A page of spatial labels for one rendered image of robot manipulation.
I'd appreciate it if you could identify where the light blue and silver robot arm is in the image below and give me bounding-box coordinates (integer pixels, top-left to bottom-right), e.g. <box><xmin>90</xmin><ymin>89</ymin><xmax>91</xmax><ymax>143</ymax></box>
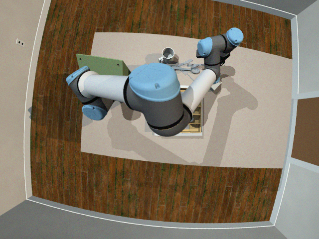
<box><xmin>66</xmin><ymin>27</ymin><xmax>244</xmax><ymax>137</ymax></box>

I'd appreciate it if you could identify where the grey mug with white rim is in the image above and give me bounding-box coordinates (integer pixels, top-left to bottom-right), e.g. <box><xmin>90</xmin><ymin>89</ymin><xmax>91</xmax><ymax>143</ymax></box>
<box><xmin>159</xmin><ymin>47</ymin><xmax>174</xmax><ymax>63</ymax></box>

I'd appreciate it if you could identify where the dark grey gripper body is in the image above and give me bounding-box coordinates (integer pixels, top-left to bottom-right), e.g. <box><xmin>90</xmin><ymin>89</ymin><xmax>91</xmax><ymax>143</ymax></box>
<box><xmin>220</xmin><ymin>53</ymin><xmax>230</xmax><ymax>66</ymax></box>

